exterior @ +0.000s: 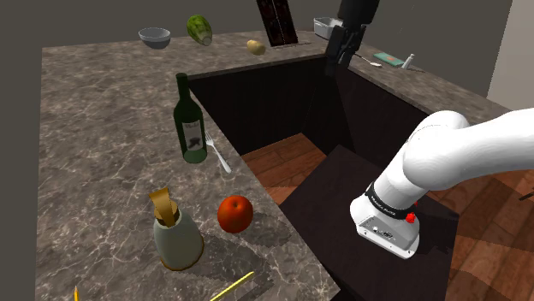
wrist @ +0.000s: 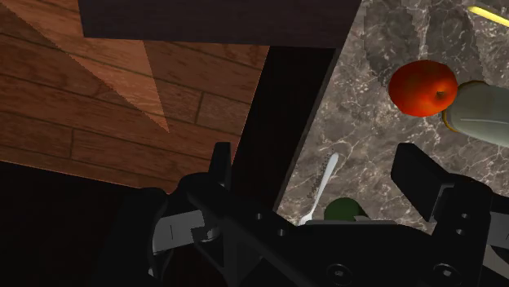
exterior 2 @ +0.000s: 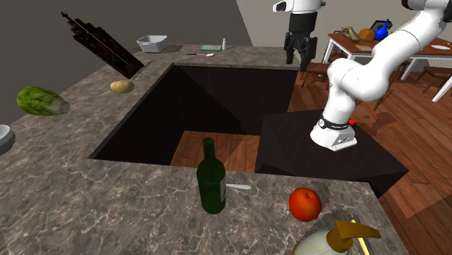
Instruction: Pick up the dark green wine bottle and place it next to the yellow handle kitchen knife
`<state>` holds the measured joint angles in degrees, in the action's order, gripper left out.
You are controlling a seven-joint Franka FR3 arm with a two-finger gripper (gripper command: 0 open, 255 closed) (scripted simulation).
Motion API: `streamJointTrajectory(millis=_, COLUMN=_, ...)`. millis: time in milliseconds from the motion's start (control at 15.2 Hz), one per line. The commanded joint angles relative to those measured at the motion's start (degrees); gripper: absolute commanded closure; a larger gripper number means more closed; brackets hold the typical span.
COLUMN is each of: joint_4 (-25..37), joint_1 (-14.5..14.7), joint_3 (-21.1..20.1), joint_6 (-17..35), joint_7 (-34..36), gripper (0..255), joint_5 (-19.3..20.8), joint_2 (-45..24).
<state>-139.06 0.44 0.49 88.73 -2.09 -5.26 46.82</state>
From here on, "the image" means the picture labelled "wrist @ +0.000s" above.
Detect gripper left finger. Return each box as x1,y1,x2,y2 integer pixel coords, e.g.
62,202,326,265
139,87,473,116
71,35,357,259
148,141,309,287

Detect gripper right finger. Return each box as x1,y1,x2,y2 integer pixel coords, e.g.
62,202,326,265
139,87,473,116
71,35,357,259
391,142,509,287

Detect white plastic fork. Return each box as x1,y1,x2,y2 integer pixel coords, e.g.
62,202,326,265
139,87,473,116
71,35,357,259
297,152,340,227

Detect grey bottle with yellow rim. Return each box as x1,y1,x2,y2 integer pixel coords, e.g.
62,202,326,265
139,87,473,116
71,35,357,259
441,80,509,148

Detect dark green round object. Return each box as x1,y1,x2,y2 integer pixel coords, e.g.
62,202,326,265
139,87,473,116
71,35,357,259
323,197,370,222

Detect red apple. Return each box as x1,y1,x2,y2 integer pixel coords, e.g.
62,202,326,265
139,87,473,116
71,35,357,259
387,59,459,118

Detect yellow stick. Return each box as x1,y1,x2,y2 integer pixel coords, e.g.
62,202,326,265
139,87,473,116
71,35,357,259
467,4,509,29

